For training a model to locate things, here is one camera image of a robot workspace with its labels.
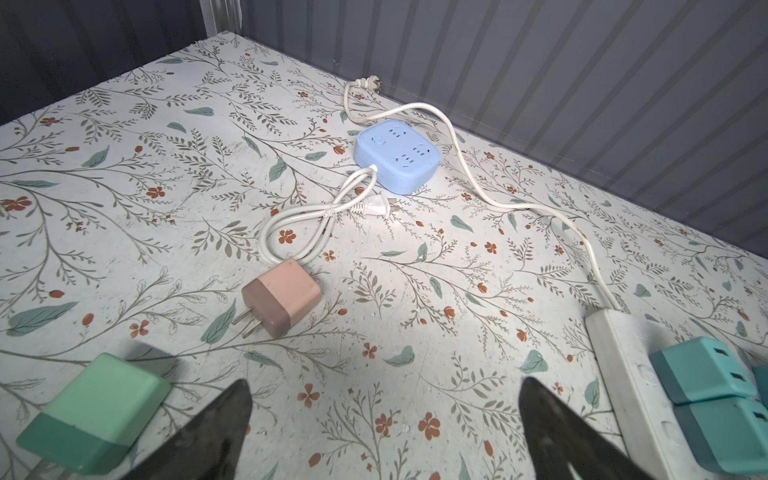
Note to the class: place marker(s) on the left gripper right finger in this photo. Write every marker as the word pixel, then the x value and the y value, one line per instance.
pixel 562 445

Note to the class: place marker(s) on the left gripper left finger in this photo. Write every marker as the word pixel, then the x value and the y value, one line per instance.
pixel 208 446

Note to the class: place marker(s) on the long white power strip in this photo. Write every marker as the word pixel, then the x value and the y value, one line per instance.
pixel 653 438

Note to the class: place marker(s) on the green plug cube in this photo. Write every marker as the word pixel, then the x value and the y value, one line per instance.
pixel 89 427

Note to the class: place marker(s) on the teal plug cube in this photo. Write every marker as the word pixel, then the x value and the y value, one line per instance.
pixel 727 435
pixel 701 369

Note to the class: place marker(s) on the pink plug cube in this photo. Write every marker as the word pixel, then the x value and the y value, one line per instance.
pixel 280 298

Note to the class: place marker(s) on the floral patterned table mat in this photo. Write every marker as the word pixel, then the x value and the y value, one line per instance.
pixel 130 216

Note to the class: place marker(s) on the round blue power hub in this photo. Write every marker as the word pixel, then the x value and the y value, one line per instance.
pixel 405 159

